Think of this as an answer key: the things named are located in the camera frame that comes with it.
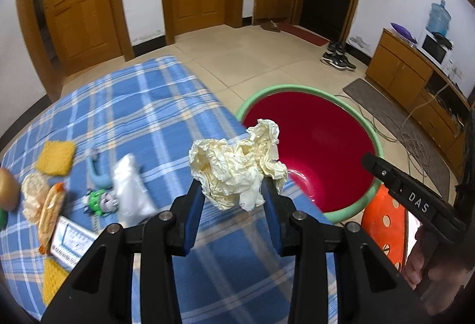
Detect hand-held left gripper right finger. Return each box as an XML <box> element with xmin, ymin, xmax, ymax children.
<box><xmin>260</xmin><ymin>177</ymin><xmax>435</xmax><ymax>324</ymax></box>

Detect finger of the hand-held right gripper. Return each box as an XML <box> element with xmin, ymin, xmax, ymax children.
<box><xmin>362</xmin><ymin>153</ymin><xmax>467</xmax><ymax>233</ymax></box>

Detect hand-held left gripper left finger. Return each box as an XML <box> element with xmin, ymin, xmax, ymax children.
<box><xmin>41</xmin><ymin>179</ymin><xmax>206</xmax><ymax>324</ymax></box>

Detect cream paper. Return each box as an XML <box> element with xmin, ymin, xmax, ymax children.
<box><xmin>189</xmin><ymin>118</ymin><xmax>289</xmax><ymax>212</ymax></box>

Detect red basin with green rim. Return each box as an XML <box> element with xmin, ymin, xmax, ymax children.
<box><xmin>235</xmin><ymin>84</ymin><xmax>384</xmax><ymax>224</ymax></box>

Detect white cardboard box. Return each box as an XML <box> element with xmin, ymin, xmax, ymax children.
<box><xmin>50</xmin><ymin>217</ymin><xmax>98</xmax><ymax>271</ymax></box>

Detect person's right hand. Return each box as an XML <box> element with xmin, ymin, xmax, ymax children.
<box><xmin>403</xmin><ymin>225</ymin><xmax>431</xmax><ymax>289</ymax></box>

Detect white phone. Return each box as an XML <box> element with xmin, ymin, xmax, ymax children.
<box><xmin>406</xmin><ymin>211</ymin><xmax>422</xmax><ymax>236</ymax></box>

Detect orange plastic stool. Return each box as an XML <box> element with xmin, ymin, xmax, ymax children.
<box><xmin>360</xmin><ymin>185</ymin><xmax>418</xmax><ymax>273</ymax></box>

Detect white plastic bag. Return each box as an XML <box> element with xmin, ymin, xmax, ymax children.
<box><xmin>111</xmin><ymin>153</ymin><xmax>156</xmax><ymax>226</ymax></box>

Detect green toy figure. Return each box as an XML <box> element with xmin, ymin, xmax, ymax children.
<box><xmin>85</xmin><ymin>188</ymin><xmax>119</xmax><ymax>215</ymax></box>

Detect blue plastic toy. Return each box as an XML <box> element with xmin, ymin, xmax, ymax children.
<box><xmin>87</xmin><ymin>148</ymin><xmax>112</xmax><ymax>187</ymax></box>

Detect grey floor mat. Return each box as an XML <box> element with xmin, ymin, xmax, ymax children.
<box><xmin>342</xmin><ymin>78</ymin><xmax>451</xmax><ymax>198</ymax></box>

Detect blue plaid blanket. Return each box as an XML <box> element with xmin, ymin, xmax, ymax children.
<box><xmin>0</xmin><ymin>56</ymin><xmax>335</xmax><ymax>324</ymax></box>

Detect wooden cabinet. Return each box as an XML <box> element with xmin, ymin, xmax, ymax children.
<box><xmin>365</xmin><ymin>28</ymin><xmax>470</xmax><ymax>165</ymax></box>

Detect white microwave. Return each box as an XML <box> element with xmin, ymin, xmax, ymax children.
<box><xmin>417</xmin><ymin>30</ymin><xmax>455</xmax><ymax>68</ymax></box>

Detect clear bag of crackers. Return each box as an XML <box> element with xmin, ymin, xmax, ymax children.
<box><xmin>20</xmin><ymin>172</ymin><xmax>50</xmax><ymax>226</ymax></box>

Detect purple bag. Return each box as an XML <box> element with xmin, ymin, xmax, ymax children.
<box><xmin>391</xmin><ymin>23</ymin><xmax>418</xmax><ymax>42</ymax></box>

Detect blue water bottle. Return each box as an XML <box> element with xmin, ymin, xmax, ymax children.
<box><xmin>425</xmin><ymin>1</ymin><xmax>452</xmax><ymax>36</ymax></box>

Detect brown round fruit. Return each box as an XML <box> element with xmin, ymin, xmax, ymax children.
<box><xmin>0</xmin><ymin>168</ymin><xmax>20</xmax><ymax>211</ymax></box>

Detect red doormat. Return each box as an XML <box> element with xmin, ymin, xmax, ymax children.
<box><xmin>276</xmin><ymin>21</ymin><xmax>331</xmax><ymax>47</ymax></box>

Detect wooden door with dark gap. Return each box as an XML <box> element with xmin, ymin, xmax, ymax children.
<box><xmin>15</xmin><ymin>0</ymin><xmax>136</xmax><ymax>87</ymax></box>

